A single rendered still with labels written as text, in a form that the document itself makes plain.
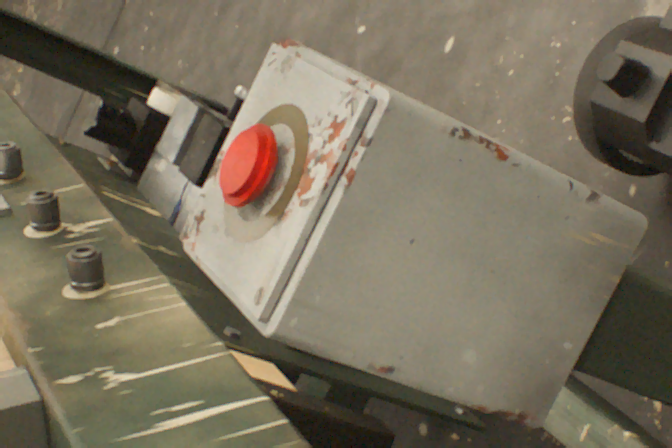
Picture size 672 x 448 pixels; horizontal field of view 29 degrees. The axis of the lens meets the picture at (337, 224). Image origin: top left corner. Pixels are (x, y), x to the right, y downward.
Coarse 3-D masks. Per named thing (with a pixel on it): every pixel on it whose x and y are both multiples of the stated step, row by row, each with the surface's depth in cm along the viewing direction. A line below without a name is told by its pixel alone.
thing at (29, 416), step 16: (16, 368) 84; (0, 384) 83; (16, 384) 82; (32, 384) 82; (0, 400) 81; (16, 400) 81; (32, 400) 80; (0, 416) 80; (16, 416) 80; (32, 416) 81; (0, 432) 80; (16, 432) 81; (32, 432) 81
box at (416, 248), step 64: (320, 64) 61; (320, 128) 58; (384, 128) 55; (448, 128) 57; (320, 192) 56; (384, 192) 56; (448, 192) 58; (512, 192) 59; (576, 192) 61; (192, 256) 65; (256, 256) 59; (320, 256) 56; (384, 256) 58; (448, 256) 59; (512, 256) 61; (576, 256) 62; (256, 320) 58; (320, 320) 57; (384, 320) 59; (448, 320) 60; (512, 320) 62; (576, 320) 64; (448, 384) 61; (512, 384) 63
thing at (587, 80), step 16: (640, 16) 163; (656, 16) 163; (608, 32) 162; (624, 32) 160; (608, 48) 159; (592, 64) 160; (576, 80) 162; (592, 80) 160; (576, 96) 162; (576, 112) 163; (576, 128) 164; (592, 128) 161; (592, 144) 163; (608, 144) 162; (608, 160) 163; (624, 160) 164; (640, 160) 165; (640, 176) 166
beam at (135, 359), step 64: (0, 128) 129; (64, 192) 111; (0, 256) 99; (64, 256) 99; (128, 256) 98; (0, 320) 92; (64, 320) 88; (128, 320) 88; (192, 320) 87; (64, 384) 80; (128, 384) 80; (192, 384) 79; (256, 384) 79
